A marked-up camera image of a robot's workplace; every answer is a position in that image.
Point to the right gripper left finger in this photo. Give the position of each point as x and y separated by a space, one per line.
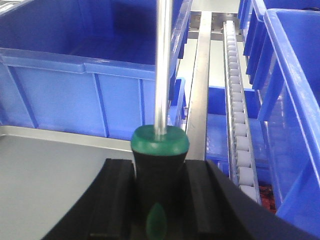
103 212

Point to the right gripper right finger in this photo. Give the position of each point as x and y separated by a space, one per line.
215 209

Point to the green black screwdriver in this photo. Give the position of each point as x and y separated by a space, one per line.
159 150

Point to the large metal tray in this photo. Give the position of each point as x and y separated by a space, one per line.
44 173

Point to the blue bin behind tray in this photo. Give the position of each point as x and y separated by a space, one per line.
79 66

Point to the blue bin right near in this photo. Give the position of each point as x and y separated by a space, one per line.
287 82

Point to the blue bin right far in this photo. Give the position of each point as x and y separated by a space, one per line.
251 23

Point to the white roller conveyor rail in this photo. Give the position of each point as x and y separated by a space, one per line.
241 158

